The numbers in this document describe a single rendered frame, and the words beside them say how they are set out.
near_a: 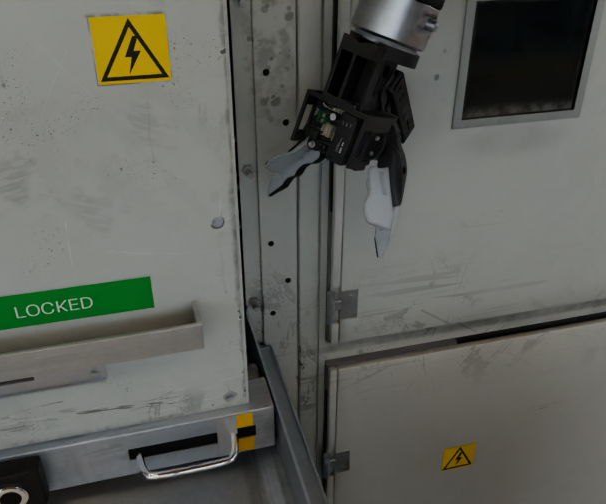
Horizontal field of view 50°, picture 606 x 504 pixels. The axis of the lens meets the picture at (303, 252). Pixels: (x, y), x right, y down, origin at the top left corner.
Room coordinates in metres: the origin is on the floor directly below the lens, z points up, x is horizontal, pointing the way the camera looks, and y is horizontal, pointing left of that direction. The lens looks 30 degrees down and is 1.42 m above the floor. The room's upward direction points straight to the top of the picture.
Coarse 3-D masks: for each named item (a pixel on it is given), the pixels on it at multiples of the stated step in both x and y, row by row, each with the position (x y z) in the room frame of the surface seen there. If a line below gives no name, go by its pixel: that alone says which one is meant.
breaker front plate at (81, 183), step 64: (0, 0) 0.48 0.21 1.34; (64, 0) 0.49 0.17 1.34; (128, 0) 0.50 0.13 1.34; (192, 0) 0.51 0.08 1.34; (0, 64) 0.48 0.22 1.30; (64, 64) 0.49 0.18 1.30; (192, 64) 0.51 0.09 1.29; (0, 128) 0.47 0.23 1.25; (64, 128) 0.49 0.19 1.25; (128, 128) 0.50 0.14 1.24; (192, 128) 0.51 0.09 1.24; (0, 192) 0.47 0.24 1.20; (64, 192) 0.48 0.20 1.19; (128, 192) 0.50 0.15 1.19; (192, 192) 0.51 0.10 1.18; (0, 256) 0.47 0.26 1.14; (64, 256) 0.48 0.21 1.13; (128, 256) 0.50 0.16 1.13; (192, 256) 0.51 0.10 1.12; (128, 320) 0.49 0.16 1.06; (192, 320) 0.51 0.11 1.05; (0, 384) 0.46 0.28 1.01; (64, 384) 0.47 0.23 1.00; (128, 384) 0.49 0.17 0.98; (192, 384) 0.51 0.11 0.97; (0, 448) 0.46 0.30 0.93
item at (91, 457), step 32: (256, 384) 0.55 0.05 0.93; (192, 416) 0.50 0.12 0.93; (224, 416) 0.50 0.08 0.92; (256, 416) 0.51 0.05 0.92; (32, 448) 0.46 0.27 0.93; (64, 448) 0.46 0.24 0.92; (96, 448) 0.47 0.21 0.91; (128, 448) 0.48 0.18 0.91; (160, 448) 0.49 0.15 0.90; (192, 448) 0.49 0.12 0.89; (256, 448) 0.51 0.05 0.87; (64, 480) 0.46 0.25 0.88; (96, 480) 0.47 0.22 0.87
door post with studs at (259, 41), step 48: (240, 0) 0.70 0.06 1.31; (288, 0) 0.73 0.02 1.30; (240, 48) 0.72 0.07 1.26; (288, 48) 0.73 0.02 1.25; (240, 96) 0.72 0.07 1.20; (288, 96) 0.73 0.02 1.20; (240, 144) 0.72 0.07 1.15; (288, 144) 0.73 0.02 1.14; (240, 192) 0.72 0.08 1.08; (288, 192) 0.73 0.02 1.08; (288, 240) 0.73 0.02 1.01; (288, 288) 0.73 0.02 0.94; (288, 336) 0.73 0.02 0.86; (288, 384) 0.73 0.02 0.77
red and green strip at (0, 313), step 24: (72, 288) 0.48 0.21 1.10; (96, 288) 0.49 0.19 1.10; (120, 288) 0.49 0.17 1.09; (144, 288) 0.50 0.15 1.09; (0, 312) 0.46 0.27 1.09; (24, 312) 0.47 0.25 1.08; (48, 312) 0.47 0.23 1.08; (72, 312) 0.48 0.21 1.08; (96, 312) 0.49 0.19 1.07; (120, 312) 0.49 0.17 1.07
